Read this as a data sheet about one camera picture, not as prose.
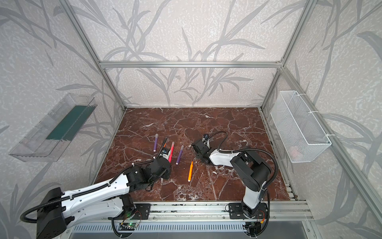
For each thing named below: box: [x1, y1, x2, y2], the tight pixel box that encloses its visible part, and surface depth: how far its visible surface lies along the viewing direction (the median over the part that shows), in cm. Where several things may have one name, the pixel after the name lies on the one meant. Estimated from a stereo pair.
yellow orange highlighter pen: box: [187, 161, 194, 183], surface depth 88 cm
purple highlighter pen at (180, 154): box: [175, 144, 185, 166], surface depth 96 cm
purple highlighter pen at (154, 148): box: [153, 133, 159, 153], surface depth 101 cm
